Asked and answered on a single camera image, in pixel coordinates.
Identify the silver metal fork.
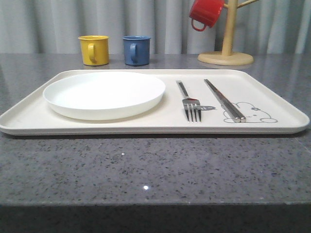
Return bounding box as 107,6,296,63
176,80,202,123

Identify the white round plate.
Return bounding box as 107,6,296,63
43,71,166,120

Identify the blue enamel mug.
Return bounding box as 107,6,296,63
123,35,151,66

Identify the yellow enamel mug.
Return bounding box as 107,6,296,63
78,35,109,66

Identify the wooden mug tree stand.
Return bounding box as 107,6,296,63
197,0,257,66

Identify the beige rabbit serving tray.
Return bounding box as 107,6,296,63
0,69,310,135

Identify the red enamel mug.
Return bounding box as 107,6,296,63
189,0,225,32

